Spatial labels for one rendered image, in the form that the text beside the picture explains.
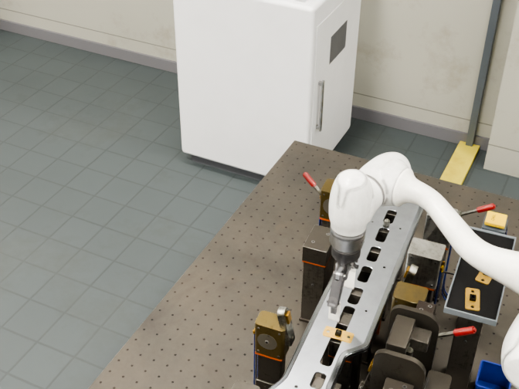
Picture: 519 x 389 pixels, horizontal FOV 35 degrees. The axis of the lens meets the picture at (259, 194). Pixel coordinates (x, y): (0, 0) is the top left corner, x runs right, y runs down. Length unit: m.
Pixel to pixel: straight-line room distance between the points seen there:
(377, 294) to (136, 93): 3.30
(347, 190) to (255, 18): 2.19
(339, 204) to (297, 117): 2.24
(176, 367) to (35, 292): 1.50
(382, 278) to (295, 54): 1.77
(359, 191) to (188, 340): 1.00
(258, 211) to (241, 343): 0.71
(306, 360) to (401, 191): 0.54
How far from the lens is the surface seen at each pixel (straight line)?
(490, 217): 2.56
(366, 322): 2.37
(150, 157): 4.80
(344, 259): 2.09
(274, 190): 3.33
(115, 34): 5.85
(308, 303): 2.71
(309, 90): 4.09
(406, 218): 2.76
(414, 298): 2.35
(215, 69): 4.28
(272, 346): 2.32
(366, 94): 5.09
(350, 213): 1.97
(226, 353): 2.68
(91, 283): 4.00
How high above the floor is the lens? 2.69
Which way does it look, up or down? 37 degrees down
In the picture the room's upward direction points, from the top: 1 degrees clockwise
